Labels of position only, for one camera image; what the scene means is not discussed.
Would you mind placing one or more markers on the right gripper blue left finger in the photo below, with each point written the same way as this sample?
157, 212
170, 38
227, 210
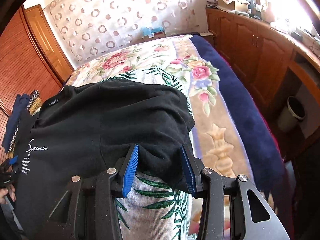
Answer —
122, 184

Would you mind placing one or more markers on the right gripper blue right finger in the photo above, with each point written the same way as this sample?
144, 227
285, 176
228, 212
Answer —
192, 168

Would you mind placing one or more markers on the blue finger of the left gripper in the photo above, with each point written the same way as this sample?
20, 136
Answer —
13, 160

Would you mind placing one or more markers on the black t-shirt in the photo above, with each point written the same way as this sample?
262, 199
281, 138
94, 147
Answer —
85, 130

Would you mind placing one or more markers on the person's left hand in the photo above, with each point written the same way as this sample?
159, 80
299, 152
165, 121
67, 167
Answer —
8, 191

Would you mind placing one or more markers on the palm leaf bed sheet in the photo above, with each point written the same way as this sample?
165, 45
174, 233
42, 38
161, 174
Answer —
155, 204

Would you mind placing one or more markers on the floral blanket with navy border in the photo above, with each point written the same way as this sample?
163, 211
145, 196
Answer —
230, 135

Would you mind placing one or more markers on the navy folded garment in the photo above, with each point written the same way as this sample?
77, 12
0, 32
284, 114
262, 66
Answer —
20, 104

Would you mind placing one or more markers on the yellow patterned folded garment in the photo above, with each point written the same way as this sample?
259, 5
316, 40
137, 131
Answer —
35, 102

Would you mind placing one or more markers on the wooden louvered wardrobe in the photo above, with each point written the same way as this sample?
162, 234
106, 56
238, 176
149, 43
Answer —
31, 59

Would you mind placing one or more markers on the white waste bin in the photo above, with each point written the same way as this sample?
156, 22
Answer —
291, 115

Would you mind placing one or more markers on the wooden sideboard cabinet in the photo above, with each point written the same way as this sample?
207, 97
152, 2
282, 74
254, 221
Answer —
271, 65

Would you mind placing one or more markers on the cardboard box with blue items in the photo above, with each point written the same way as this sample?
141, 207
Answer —
149, 34

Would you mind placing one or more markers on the open cardboard box on cabinet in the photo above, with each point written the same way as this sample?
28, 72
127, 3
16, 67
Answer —
235, 5

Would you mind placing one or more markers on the circle patterned sheer curtain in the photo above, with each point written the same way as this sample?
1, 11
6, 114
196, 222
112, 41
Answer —
90, 28

